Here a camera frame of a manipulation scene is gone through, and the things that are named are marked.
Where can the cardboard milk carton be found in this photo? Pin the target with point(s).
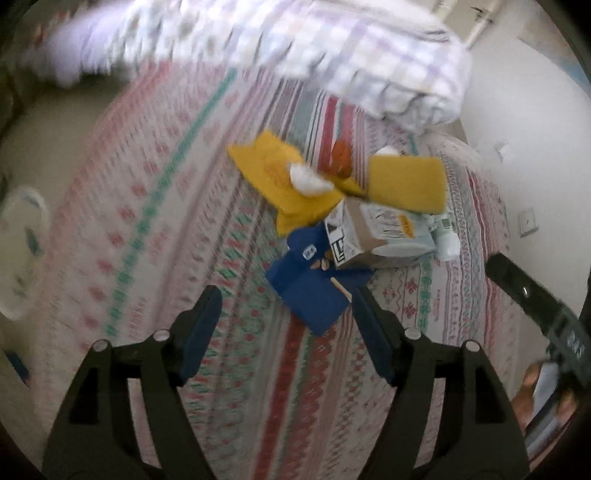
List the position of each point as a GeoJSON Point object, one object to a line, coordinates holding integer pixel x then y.
{"type": "Point", "coordinates": [364, 226]}

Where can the patterned knit-print blanket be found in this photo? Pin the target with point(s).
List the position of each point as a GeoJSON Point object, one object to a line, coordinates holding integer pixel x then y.
{"type": "Point", "coordinates": [184, 207]}

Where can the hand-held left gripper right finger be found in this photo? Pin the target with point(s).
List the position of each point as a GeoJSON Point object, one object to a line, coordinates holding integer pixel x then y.
{"type": "Point", "coordinates": [375, 339]}

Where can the white plastic bin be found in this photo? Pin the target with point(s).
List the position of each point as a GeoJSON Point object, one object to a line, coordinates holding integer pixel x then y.
{"type": "Point", "coordinates": [23, 258]}

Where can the blue garment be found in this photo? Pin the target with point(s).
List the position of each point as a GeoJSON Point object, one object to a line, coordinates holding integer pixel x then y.
{"type": "Point", "coordinates": [314, 293]}

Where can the white wall switch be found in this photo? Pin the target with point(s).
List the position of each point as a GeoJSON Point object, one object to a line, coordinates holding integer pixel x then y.
{"type": "Point", "coordinates": [528, 221]}

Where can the pastel checked quilt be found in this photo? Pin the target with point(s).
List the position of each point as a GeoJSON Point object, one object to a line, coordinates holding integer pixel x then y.
{"type": "Point", "coordinates": [369, 60]}

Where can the small white bottle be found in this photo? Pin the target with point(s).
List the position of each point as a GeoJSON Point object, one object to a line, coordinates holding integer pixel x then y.
{"type": "Point", "coordinates": [444, 240]}

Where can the small blue floor item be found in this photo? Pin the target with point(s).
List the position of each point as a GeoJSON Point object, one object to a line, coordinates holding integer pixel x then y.
{"type": "Point", "coordinates": [17, 367]}

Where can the small wooden stick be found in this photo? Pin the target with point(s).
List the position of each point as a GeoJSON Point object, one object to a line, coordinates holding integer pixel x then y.
{"type": "Point", "coordinates": [342, 288]}

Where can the white tissue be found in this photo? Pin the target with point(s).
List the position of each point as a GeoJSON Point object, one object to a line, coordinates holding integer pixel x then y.
{"type": "Point", "coordinates": [307, 180]}
{"type": "Point", "coordinates": [388, 152]}

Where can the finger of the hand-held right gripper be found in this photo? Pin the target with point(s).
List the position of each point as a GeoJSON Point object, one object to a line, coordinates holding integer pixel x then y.
{"type": "Point", "coordinates": [517, 284]}

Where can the person's right hand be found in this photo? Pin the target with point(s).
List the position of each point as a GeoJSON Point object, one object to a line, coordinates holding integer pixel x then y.
{"type": "Point", "coordinates": [528, 392]}

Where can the white wall socket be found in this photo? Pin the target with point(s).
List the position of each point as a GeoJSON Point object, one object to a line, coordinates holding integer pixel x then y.
{"type": "Point", "coordinates": [501, 150]}

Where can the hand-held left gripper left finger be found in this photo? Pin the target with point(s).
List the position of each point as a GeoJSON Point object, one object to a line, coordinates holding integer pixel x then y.
{"type": "Point", "coordinates": [201, 334]}

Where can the orange snack wrapper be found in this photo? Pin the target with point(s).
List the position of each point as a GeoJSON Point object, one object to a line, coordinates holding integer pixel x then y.
{"type": "Point", "coordinates": [340, 157]}

